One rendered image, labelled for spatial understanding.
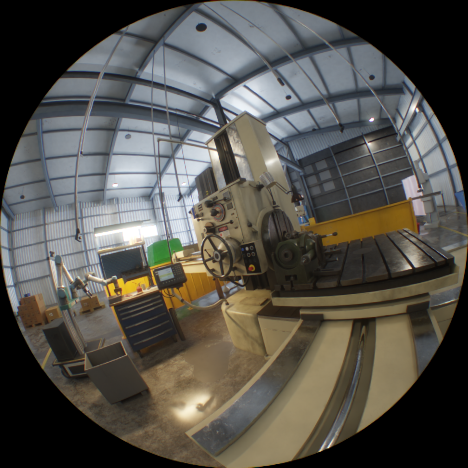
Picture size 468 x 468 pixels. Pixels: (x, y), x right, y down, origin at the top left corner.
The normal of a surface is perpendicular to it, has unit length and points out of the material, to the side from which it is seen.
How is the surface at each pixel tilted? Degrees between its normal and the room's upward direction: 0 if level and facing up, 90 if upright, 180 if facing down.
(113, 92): 169
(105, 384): 90
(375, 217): 90
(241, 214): 90
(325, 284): 90
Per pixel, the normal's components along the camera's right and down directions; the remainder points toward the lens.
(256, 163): -0.66, 0.16
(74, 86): 0.39, 0.91
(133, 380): 0.71, -0.20
